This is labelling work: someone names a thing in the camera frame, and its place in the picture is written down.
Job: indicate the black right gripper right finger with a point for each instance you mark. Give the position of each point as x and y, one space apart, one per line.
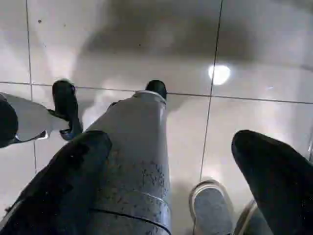
283 191

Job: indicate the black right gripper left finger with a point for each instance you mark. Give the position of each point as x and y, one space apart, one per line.
58 196

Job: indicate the grey shoe white sole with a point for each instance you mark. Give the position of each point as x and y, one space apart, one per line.
211 210
252 223

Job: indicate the grey robot left leg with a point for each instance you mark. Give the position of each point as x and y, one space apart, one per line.
29 120

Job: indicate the black robot left foot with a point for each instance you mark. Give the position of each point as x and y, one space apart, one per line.
66 105

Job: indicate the black robot foot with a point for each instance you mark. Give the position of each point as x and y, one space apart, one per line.
66 105
157 89

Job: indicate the black robot right foot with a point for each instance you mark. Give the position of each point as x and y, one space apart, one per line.
157 89

